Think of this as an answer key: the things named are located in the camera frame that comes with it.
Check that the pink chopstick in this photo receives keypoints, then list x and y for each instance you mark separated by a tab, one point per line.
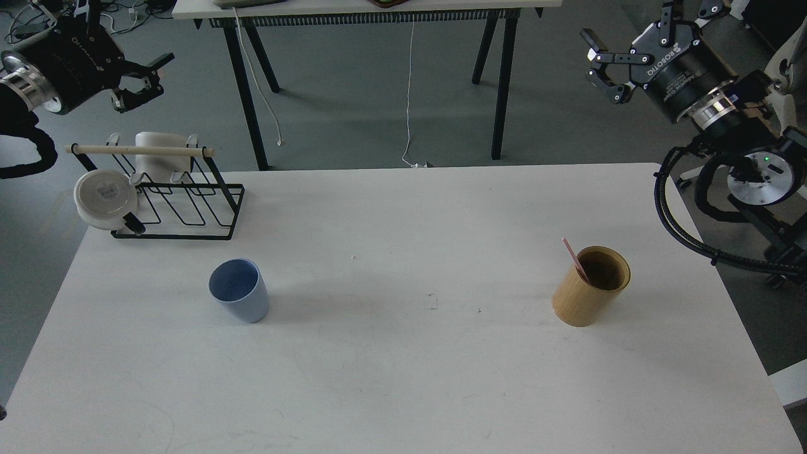
575	259

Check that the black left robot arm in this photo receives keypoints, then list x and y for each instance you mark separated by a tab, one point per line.
24	89

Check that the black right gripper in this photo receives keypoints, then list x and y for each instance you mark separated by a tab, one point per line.
684	69

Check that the black wire dish rack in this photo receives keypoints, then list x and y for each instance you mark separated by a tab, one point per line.
201	206

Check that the blue plastic cup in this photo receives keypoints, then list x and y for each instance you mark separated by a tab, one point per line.
239	287

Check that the white office chair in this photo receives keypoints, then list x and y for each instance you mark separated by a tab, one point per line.
787	70

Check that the white mug on rack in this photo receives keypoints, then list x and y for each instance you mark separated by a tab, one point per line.
161	168

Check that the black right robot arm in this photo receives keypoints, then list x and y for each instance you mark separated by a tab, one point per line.
751	131

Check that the bamboo cylindrical holder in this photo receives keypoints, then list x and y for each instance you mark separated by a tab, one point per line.
580	299

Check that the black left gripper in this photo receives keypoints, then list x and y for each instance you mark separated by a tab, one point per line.
80	64

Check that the wooden rack handle rod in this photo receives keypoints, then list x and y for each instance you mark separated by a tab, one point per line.
76	149

